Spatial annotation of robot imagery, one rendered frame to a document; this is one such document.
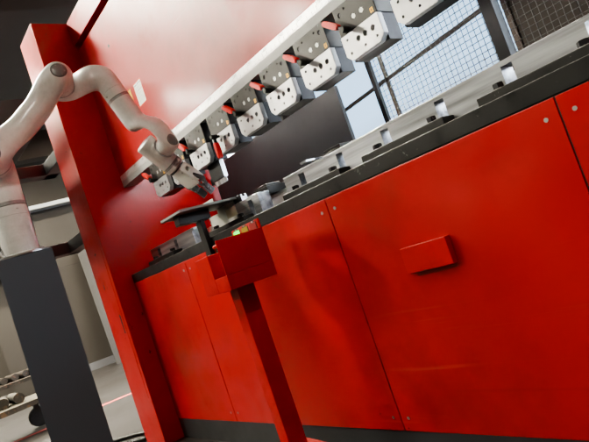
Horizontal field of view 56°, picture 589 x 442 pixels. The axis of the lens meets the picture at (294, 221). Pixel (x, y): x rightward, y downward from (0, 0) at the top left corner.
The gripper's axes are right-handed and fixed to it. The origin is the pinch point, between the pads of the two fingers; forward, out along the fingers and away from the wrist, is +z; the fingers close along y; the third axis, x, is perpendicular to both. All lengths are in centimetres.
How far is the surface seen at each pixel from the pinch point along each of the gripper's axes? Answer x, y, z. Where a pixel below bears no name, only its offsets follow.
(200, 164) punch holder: -11.0, 3.9, -7.1
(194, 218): 15.0, -2.2, 1.0
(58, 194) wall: -259, 726, -25
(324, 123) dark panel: -54, -21, 26
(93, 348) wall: -77, 731, 161
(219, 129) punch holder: -16.0, -17.2, -12.5
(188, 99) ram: -28.6, -2.3, -27.2
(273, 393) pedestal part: 72, -50, 36
